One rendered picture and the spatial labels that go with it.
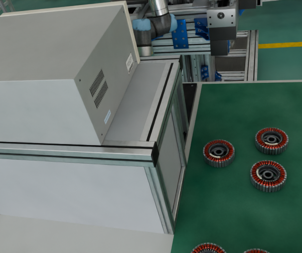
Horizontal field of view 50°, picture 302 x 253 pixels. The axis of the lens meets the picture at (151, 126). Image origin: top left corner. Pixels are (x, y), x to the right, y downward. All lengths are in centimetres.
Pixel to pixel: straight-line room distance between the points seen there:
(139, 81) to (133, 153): 30
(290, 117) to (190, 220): 59
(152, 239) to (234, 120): 59
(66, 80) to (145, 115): 25
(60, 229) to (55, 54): 61
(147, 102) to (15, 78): 35
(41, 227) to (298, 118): 103
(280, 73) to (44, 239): 232
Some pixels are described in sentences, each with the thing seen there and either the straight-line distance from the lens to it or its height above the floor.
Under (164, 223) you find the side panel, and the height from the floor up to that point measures 81.
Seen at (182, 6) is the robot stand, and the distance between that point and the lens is 188.
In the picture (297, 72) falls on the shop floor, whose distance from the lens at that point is 296.
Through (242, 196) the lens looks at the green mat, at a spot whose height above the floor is 75.
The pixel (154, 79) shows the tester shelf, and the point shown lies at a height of 111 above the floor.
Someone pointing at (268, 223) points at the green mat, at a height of 75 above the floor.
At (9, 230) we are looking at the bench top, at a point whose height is 75.
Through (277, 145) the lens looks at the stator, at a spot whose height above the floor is 79.
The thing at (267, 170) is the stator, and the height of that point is 76.
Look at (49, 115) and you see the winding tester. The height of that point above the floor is 121.
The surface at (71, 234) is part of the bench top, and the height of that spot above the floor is 75.
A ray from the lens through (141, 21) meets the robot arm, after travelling 136.
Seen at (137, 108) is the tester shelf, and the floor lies 111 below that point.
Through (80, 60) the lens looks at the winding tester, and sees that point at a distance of 76.
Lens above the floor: 166
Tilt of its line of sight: 41 degrees down
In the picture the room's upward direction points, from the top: 14 degrees counter-clockwise
